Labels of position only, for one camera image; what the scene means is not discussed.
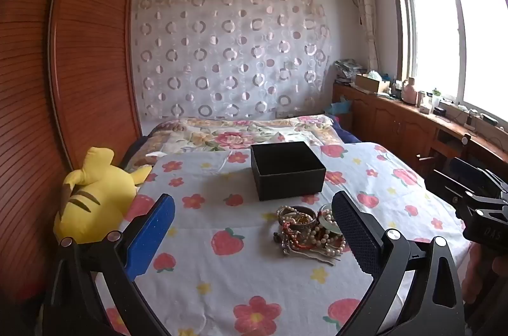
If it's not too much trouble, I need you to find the stack of magazines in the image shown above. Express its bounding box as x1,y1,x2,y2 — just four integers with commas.
334,59,366,83

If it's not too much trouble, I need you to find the strawberry flower printed sheet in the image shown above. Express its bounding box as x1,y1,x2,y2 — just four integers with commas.
94,141,470,336

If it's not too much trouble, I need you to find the black cardboard box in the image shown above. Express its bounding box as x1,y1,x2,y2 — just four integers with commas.
250,141,327,202

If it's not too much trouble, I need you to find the person's right hand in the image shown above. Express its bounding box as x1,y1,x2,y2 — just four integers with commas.
464,252,508,306

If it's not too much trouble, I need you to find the pink kettle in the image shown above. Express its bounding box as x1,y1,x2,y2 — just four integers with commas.
401,77,418,105

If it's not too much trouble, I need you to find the dark blue bedding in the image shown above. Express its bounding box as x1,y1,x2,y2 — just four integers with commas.
332,121,363,144

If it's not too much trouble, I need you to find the blue plastic bag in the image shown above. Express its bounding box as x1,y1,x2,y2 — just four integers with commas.
324,101,354,119

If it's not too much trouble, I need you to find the circle patterned sheer curtain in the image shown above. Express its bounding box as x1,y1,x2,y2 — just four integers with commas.
131,0,332,122

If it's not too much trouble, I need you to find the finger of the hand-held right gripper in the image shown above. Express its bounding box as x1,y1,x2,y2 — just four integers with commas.
450,157,508,198
424,169,469,210

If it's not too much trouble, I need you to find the red cord bracelet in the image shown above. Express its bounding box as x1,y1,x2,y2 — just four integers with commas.
288,239,347,254

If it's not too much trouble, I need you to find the window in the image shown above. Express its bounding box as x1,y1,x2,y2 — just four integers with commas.
389,0,508,127

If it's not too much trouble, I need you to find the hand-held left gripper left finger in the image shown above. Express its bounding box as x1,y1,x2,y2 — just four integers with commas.
43,194,176,336

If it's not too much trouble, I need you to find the patterned window curtain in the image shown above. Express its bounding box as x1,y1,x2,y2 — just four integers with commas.
351,0,382,74

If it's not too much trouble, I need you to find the silver rhinestone hair comb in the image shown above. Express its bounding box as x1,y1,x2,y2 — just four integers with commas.
281,245,343,267

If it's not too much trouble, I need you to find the wooden side cabinet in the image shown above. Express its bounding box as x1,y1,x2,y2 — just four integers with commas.
332,82,508,182

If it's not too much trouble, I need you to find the wooden slatted wardrobe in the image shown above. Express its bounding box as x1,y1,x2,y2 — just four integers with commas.
0,0,143,305

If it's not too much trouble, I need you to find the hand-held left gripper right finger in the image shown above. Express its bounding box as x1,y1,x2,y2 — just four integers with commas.
331,191,466,336

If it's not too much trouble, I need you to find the pearl bracelet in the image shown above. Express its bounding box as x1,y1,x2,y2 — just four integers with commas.
309,225,347,258

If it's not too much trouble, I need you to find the yellow plush toy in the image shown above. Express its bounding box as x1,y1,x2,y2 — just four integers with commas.
53,146,152,245

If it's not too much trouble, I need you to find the floral quilt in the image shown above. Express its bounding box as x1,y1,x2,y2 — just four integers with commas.
126,115,347,171

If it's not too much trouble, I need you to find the brown cardboard box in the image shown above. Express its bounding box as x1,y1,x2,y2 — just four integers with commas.
354,73,392,94

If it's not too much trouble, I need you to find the silver bangle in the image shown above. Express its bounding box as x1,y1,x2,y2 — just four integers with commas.
277,205,318,230

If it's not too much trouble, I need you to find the green jade bangle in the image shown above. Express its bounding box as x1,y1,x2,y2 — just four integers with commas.
317,204,343,234

